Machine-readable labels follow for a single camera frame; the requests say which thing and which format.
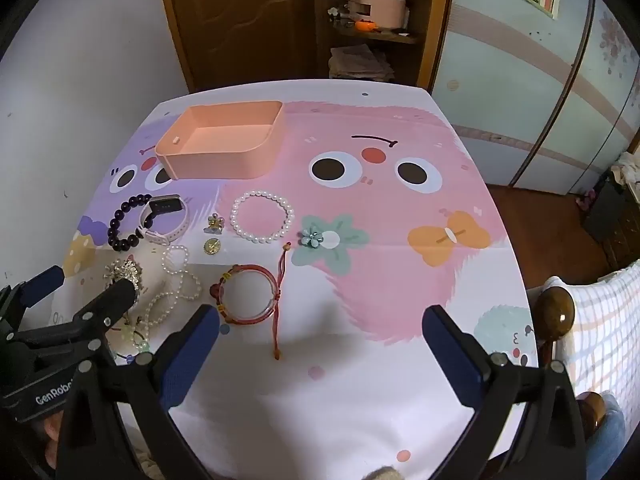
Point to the stack of papers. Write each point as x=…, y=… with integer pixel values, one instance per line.
x=360, y=62

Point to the brown wooden door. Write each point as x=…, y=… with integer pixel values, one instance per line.
x=235, y=20

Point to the person's jeans leg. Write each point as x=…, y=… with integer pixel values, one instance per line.
x=607, y=440

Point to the cartoon printed tablecloth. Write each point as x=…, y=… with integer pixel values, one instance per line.
x=350, y=385

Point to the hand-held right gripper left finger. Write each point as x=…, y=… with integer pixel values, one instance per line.
x=192, y=355

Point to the wooden shelf cabinet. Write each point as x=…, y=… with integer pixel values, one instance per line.
x=435, y=20

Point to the dark storage box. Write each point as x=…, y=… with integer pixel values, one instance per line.
x=607, y=205

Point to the plaid cloth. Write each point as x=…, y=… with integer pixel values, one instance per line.
x=605, y=325

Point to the pale blue wardrobe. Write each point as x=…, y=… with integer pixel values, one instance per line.
x=525, y=110

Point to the smart watch with pale band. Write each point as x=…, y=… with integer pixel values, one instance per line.
x=165, y=206

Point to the small orange ornament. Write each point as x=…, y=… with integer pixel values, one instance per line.
x=365, y=25

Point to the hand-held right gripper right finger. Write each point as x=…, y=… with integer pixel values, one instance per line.
x=452, y=355

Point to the rhinestone hair clip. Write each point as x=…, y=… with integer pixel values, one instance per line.
x=122, y=271

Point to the blue flower hair clip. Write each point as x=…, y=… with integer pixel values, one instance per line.
x=311, y=237

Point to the round gold charm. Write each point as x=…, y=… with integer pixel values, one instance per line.
x=211, y=246

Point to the wooden chair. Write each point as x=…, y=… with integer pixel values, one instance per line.
x=552, y=310

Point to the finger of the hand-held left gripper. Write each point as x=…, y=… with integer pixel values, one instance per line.
x=107, y=302
x=45, y=284

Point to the pink plastic box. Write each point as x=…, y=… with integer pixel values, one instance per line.
x=225, y=160

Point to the gold flower brooch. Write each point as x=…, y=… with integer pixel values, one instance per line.
x=215, y=223

